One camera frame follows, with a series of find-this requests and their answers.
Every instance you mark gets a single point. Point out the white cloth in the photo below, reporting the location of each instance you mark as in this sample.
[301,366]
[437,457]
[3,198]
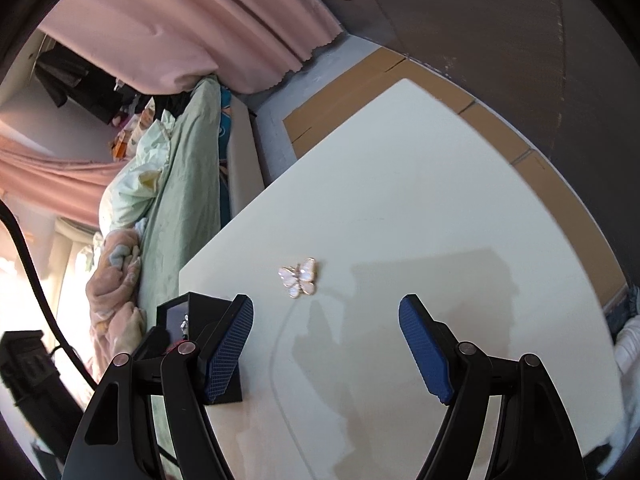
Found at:
[629,375]

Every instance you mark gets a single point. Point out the pink draped curtain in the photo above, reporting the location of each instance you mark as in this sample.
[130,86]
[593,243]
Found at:
[50,180]

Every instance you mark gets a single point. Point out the dark brown wardrobe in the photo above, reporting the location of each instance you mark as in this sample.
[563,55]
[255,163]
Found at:
[475,10]

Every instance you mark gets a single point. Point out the hanging dark clothes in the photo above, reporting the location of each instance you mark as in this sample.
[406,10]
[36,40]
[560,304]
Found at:
[75,80]

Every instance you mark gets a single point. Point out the pale green pillow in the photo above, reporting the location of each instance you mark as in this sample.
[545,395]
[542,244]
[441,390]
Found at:
[130,185]

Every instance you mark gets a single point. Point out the black garment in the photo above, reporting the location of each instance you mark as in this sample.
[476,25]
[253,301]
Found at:
[177,102]

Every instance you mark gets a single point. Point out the black jewelry box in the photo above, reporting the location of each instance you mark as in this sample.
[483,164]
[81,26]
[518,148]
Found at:
[200,310]

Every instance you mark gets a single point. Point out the pink plush blanket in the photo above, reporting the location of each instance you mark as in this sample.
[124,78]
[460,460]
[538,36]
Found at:
[115,300]

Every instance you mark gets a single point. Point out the blue denim fabric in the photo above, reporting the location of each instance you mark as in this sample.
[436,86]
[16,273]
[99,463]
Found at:
[622,307]

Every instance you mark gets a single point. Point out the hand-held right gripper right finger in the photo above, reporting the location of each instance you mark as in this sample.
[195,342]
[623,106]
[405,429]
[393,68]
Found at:
[425,355]

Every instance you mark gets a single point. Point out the bed with green sheet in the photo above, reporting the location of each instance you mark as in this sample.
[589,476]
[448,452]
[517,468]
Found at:
[185,200]

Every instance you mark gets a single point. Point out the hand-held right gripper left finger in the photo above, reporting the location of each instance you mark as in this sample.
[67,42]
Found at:
[227,355]

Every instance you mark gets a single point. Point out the flat cardboard sheet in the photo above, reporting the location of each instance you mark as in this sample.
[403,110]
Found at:
[550,180]

